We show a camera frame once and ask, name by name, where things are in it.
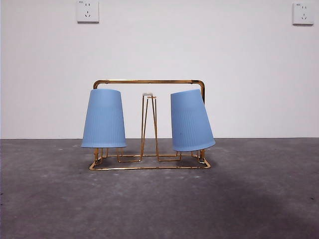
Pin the blue ribbed cup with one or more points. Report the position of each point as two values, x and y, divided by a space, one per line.
192 124
104 124

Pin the white wall socket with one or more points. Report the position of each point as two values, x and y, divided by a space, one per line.
302 14
87 12

